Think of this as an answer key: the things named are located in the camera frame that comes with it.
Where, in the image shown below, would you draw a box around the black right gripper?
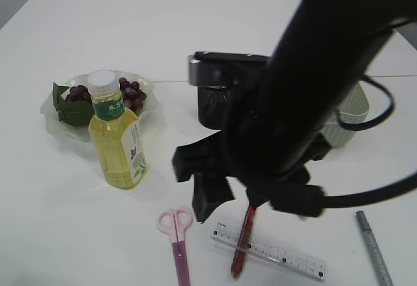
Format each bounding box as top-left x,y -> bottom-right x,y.
172,132 -> 324,223

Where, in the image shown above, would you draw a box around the pink scissors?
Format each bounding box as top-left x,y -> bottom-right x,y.
157,207 -> 193,285

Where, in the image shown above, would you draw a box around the yellow tea bottle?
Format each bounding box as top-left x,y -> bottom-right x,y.
87,70 -> 147,189

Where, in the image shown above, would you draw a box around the purple artificial grape bunch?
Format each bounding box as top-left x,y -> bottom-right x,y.
52,78 -> 147,126

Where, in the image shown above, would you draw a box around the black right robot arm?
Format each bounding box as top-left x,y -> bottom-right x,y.
172,0 -> 416,222

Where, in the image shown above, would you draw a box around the clear plastic ruler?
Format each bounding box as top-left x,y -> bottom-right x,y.
210,223 -> 326,283

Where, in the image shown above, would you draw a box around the red glitter pen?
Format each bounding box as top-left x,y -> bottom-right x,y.
231,204 -> 256,279

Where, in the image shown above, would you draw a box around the black mesh pen holder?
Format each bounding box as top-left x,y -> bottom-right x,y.
197,86 -> 234,130

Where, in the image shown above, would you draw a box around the light green plastic basket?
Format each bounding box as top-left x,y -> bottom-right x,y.
321,83 -> 369,148

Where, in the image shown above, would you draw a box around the frosted green wavy plate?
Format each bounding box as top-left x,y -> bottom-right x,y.
40,70 -> 158,143

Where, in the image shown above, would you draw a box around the silver glitter pen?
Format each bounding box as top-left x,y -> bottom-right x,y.
356,211 -> 394,286

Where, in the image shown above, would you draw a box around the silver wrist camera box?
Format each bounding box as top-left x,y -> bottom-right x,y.
188,51 -> 269,87

